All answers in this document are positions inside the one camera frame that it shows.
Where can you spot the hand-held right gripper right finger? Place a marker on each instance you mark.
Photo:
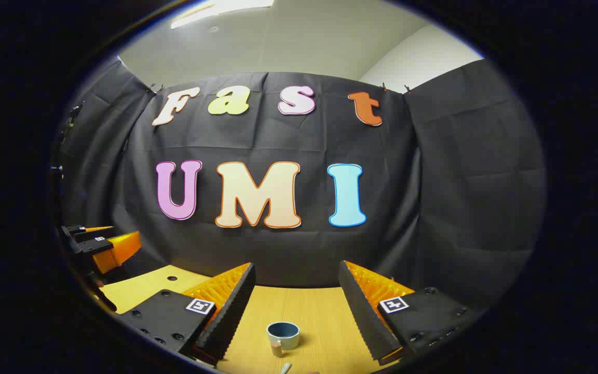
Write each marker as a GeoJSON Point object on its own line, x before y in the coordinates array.
{"type": "Point", "coordinates": [364, 317]}

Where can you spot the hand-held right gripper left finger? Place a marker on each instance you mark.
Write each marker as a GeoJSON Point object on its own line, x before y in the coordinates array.
{"type": "Point", "coordinates": [231, 317]}

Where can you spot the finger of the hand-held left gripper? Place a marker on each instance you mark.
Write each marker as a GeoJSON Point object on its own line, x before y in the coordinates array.
{"type": "Point", "coordinates": [78, 229]}
{"type": "Point", "coordinates": [117, 252]}

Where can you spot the pale green toothbrush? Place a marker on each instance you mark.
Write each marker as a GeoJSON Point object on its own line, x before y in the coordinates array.
{"type": "Point", "coordinates": [285, 368]}

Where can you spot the wooden desktop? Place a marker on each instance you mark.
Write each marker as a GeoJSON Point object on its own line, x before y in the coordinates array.
{"type": "Point", "coordinates": [309, 311]}

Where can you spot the black backdrop cloth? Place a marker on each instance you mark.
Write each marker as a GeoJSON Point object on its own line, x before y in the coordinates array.
{"type": "Point", "coordinates": [434, 182]}

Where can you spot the ceiling light panel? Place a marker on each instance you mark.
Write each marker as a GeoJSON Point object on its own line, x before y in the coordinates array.
{"type": "Point", "coordinates": [216, 9]}

